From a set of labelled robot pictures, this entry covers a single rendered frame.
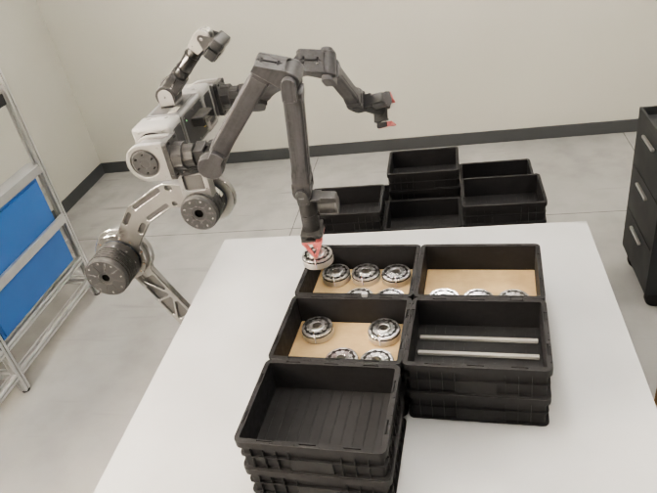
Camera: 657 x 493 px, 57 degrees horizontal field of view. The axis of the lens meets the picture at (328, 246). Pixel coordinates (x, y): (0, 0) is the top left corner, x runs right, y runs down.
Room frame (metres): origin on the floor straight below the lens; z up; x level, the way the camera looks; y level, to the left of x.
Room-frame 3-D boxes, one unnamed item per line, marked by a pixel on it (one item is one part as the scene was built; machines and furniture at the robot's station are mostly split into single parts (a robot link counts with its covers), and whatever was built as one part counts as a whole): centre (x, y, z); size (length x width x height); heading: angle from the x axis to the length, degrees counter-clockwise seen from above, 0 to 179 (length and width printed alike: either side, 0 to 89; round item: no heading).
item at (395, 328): (1.47, -0.12, 0.86); 0.10 x 0.10 x 0.01
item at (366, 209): (2.84, -0.13, 0.37); 0.40 x 0.30 x 0.45; 76
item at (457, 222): (2.74, -0.52, 0.31); 0.40 x 0.30 x 0.34; 76
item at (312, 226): (1.69, 0.04, 1.16); 0.10 x 0.07 x 0.07; 169
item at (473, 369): (1.31, -0.38, 0.92); 0.40 x 0.30 x 0.02; 72
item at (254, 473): (1.15, 0.10, 0.76); 0.40 x 0.30 x 0.12; 72
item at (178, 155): (1.73, 0.38, 1.45); 0.09 x 0.08 x 0.12; 166
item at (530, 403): (1.31, -0.38, 0.76); 0.40 x 0.30 x 0.12; 72
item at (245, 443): (1.15, 0.10, 0.92); 0.40 x 0.30 x 0.02; 72
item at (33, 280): (2.88, 1.63, 0.60); 0.72 x 0.03 x 0.56; 166
